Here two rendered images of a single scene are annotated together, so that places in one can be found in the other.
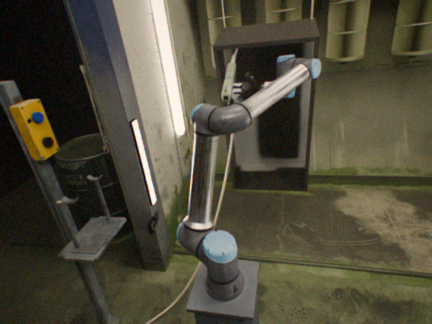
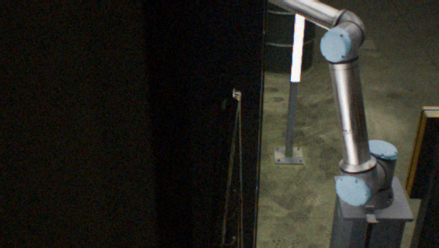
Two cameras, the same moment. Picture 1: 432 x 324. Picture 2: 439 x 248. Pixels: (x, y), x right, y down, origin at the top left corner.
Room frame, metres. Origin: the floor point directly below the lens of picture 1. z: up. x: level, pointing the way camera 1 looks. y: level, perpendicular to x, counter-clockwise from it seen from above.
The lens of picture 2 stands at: (2.18, 1.86, 2.25)
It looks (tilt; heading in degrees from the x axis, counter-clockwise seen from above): 31 degrees down; 256
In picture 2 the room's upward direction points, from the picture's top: straight up
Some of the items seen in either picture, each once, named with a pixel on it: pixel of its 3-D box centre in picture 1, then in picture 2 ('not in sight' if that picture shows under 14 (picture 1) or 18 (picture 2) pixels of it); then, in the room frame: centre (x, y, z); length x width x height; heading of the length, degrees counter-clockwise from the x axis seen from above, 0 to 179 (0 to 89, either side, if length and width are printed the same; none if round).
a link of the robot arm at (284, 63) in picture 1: (287, 67); not in sight; (1.60, -0.44, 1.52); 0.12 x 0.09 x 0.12; 39
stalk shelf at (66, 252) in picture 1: (94, 236); not in sight; (1.32, 0.71, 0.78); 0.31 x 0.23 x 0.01; 164
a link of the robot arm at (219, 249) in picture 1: (219, 254); (377, 163); (1.03, 0.03, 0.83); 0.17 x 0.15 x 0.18; 39
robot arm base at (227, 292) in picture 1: (223, 276); (373, 187); (1.02, 0.03, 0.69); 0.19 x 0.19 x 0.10
